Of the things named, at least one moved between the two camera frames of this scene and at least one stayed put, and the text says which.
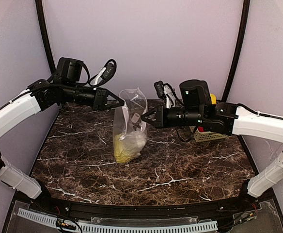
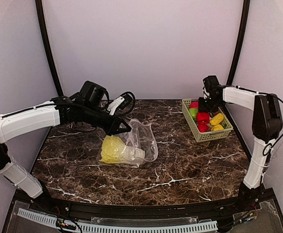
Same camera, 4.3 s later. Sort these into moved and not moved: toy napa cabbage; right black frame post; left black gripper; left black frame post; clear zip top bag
Moved: left black gripper; clear zip top bag; toy napa cabbage
Not moved: left black frame post; right black frame post
